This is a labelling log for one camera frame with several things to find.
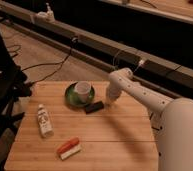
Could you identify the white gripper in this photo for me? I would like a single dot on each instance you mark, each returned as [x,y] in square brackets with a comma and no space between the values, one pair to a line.
[108,101]

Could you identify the black eraser block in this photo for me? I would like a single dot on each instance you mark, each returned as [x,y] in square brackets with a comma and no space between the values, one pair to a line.
[94,107]

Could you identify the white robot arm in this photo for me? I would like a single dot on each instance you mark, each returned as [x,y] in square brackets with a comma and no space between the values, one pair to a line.
[173,117]

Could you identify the white cup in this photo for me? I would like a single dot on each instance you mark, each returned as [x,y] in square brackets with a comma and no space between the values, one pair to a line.
[82,89]

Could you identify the green saucer plate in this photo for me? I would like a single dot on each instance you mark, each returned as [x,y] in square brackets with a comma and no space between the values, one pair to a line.
[72,99]

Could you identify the white plastic bottle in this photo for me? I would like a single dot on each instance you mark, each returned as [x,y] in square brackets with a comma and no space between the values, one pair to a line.
[43,119]

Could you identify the black chair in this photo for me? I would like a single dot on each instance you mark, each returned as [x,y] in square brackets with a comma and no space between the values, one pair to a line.
[12,86]

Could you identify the long metal rail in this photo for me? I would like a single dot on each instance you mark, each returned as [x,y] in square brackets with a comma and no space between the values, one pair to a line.
[106,32]

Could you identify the white device on rail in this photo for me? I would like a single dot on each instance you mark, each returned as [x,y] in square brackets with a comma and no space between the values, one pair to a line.
[48,15]

